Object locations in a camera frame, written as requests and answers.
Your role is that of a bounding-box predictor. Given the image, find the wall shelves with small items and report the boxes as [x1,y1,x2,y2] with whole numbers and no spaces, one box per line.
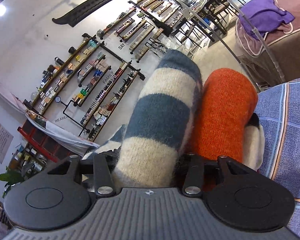
[24,0,182,141]

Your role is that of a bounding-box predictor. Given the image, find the green potted plant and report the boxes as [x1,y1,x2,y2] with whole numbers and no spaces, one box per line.
[0,167,24,198]

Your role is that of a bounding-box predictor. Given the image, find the green cream checkered sweater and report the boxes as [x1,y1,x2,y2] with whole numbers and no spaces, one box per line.
[82,49,204,192]

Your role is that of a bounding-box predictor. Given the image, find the purple garment on bed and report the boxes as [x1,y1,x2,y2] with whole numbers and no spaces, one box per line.
[241,0,295,37]

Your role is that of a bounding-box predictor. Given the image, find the blue plaid bedsheet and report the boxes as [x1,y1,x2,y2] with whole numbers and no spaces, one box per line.
[255,79,300,237]

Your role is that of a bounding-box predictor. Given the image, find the orange folded sweater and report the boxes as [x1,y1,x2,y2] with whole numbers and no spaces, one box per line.
[186,68,258,162]

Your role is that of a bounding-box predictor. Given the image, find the dark dining table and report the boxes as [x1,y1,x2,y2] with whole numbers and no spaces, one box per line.
[169,0,247,48]

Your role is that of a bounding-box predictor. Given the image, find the beige folded sweater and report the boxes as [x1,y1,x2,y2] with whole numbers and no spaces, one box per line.
[243,113,265,171]

